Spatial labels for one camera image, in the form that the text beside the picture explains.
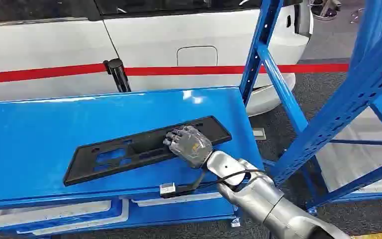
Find black stanchion post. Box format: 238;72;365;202
102;58;132;93

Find blue shelf deck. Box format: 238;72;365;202
0;86;265;237

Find black plastic plate frame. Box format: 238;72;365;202
63;115;233;187

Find white car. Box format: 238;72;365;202
0;0;314;117

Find white flat panel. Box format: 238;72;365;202
316;106;382;194

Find metal floor socket plate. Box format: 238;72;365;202
252;127;267;140

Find blue steel rack frame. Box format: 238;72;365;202
238;0;382;215

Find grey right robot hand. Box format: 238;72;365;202
163;125;214;169

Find long white shelf label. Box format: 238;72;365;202
132;192;223;208
16;198;130;236
0;200;112;229

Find red barrier belt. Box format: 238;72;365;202
0;63;349;85

